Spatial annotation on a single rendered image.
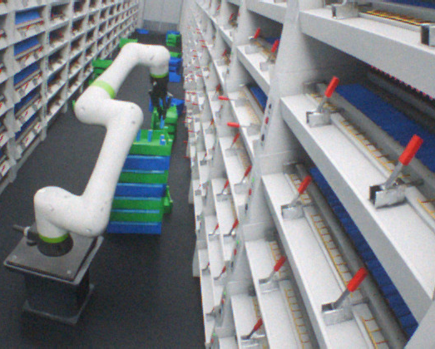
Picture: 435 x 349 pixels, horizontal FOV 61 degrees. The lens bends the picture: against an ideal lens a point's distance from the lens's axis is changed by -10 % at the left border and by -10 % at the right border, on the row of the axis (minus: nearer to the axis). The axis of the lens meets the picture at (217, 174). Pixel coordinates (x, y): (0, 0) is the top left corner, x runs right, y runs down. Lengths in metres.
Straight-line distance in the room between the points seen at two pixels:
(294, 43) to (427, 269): 0.58
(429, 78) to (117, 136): 1.22
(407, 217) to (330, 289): 0.21
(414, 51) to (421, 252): 0.21
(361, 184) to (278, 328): 0.39
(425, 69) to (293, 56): 0.47
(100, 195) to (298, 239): 0.86
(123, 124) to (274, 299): 0.90
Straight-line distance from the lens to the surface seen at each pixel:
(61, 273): 1.53
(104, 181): 1.44
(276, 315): 0.83
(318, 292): 0.62
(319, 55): 0.87
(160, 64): 1.85
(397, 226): 0.45
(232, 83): 1.57
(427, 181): 0.49
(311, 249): 0.70
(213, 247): 1.61
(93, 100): 1.57
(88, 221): 1.40
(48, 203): 1.46
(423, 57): 0.43
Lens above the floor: 1.31
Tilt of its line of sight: 26 degrees down
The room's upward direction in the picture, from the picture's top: 11 degrees clockwise
